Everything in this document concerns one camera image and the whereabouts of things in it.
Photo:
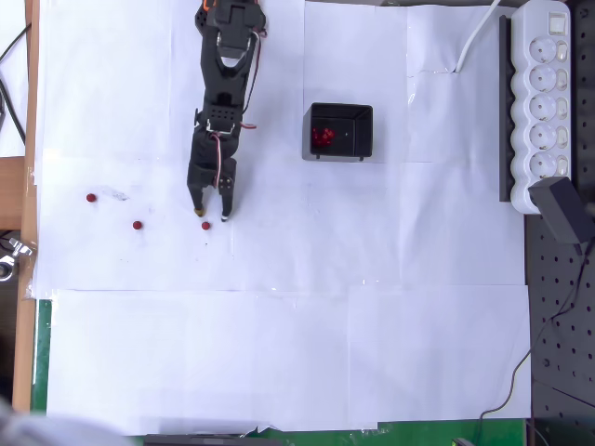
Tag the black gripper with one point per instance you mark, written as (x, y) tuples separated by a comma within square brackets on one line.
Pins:
[(201, 178)]

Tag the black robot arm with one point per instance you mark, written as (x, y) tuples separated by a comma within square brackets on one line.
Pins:
[(232, 18)]

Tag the black square bin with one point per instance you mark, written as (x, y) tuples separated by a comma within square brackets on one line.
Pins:
[(362, 135)]

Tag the white paper table cover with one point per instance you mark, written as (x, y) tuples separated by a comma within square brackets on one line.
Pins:
[(279, 348)]

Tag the metal clamp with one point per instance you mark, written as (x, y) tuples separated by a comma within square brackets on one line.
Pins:
[(14, 246)]

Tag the green cutting mat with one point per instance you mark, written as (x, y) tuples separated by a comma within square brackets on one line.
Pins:
[(41, 353)]

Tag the black flat device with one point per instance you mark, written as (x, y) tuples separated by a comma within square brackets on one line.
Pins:
[(209, 441)]

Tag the blurred grey object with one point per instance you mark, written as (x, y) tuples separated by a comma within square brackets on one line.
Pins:
[(37, 429)]

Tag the black power adapter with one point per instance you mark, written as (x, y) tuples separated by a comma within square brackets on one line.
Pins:
[(558, 209)]

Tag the white power strip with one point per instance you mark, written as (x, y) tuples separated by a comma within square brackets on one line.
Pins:
[(541, 28)]

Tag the black perforated pegboard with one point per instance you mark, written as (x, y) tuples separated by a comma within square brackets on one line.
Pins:
[(567, 325)]

